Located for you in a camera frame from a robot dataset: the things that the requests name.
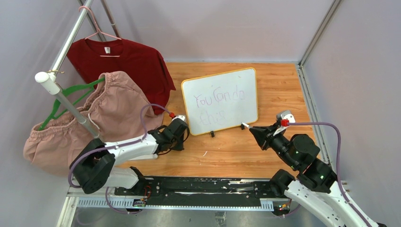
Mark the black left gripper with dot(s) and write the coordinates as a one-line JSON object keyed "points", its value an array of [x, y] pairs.
{"points": [[180, 147]]}

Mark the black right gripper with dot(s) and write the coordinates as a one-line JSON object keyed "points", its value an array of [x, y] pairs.
{"points": [[260, 133]]}

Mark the yellow-framed whiteboard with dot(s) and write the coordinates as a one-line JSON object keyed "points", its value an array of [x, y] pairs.
{"points": [[221, 101]]}

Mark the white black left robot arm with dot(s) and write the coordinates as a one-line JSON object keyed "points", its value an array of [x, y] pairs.
{"points": [[97, 166]]}

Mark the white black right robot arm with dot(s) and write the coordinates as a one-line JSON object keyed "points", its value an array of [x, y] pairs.
{"points": [[317, 187]]}

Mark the red t-shirt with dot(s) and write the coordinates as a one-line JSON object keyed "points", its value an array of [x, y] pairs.
{"points": [[145, 65]]}

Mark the green clothes hanger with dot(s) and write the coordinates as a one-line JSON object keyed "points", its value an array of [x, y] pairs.
{"points": [[61, 105]]}

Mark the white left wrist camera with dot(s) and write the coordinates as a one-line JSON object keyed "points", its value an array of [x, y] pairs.
{"points": [[180, 117]]}

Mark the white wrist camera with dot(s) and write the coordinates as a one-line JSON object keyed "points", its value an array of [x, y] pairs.
{"points": [[180, 117], [284, 118]]}

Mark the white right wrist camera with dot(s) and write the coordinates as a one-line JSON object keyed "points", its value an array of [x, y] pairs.
{"points": [[284, 118]]}

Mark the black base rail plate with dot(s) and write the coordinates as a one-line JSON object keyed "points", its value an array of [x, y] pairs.
{"points": [[206, 193]]}

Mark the grey aluminium frame post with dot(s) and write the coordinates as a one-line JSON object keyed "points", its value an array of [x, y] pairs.
{"points": [[320, 30]]}

